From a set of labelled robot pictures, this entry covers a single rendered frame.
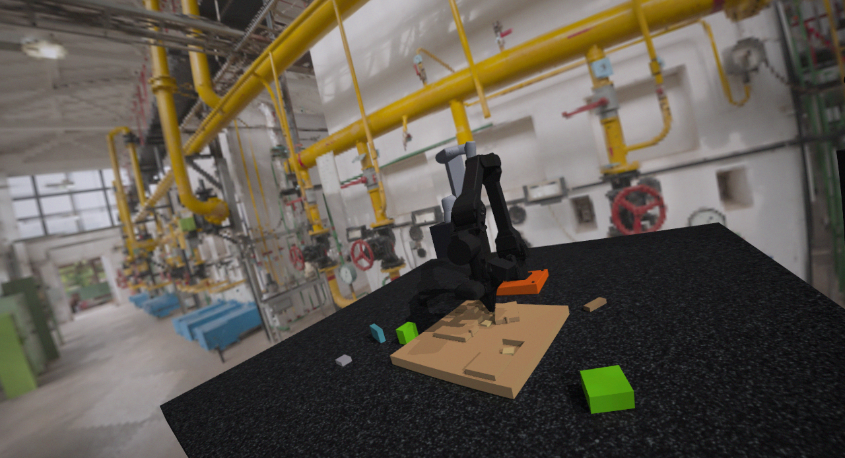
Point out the teal rectangular block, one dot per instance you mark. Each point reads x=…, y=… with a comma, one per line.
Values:
x=377, y=333

